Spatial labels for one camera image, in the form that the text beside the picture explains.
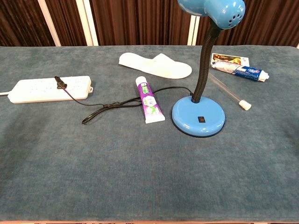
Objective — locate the blue white toothpaste tube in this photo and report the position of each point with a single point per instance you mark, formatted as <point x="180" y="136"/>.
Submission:
<point x="245" y="72"/>

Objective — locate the purple toothpaste tube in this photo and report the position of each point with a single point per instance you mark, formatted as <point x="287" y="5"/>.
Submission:
<point x="149" y="100"/>

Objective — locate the clear tube with white cap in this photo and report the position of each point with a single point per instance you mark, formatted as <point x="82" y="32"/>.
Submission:
<point x="244" y="105"/>

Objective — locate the blue gooseneck desk lamp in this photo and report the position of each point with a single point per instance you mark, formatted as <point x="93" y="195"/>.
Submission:
<point x="198" y="114"/>

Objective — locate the blue velvet table cloth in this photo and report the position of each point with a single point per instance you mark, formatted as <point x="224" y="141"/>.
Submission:
<point x="116" y="163"/>

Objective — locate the white sock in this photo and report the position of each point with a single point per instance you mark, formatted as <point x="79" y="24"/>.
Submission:
<point x="163" y="67"/>

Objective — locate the white power strip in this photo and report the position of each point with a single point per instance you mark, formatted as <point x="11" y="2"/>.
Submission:
<point x="35" y="91"/>

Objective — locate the brown pleated curtain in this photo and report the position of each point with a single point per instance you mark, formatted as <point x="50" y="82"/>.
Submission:
<point x="140" y="21"/>

